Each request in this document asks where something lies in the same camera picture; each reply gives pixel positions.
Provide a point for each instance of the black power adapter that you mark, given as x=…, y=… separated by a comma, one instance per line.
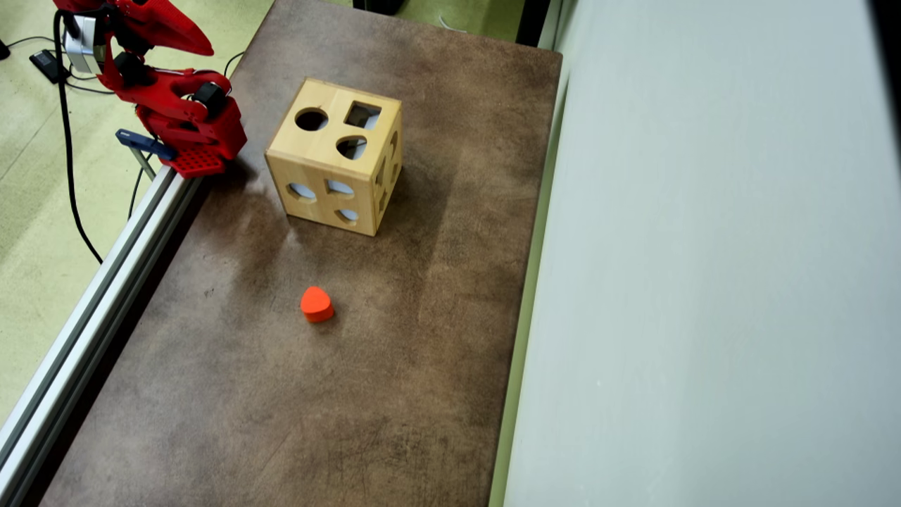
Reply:
x=48, y=65

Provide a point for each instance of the aluminium profile rail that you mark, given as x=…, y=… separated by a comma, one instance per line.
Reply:
x=84, y=317

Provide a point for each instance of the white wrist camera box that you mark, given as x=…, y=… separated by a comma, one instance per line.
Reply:
x=84, y=46

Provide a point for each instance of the blue clamp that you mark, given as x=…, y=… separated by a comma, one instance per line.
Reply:
x=144, y=143

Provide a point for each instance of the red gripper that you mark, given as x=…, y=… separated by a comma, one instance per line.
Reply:
x=163, y=29

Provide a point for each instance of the wooden shape sorter box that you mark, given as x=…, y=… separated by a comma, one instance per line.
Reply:
x=320, y=146

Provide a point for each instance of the black object on floor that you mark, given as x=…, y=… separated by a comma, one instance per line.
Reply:
x=380, y=5

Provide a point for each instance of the red rounded triangular block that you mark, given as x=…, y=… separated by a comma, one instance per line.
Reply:
x=315, y=303

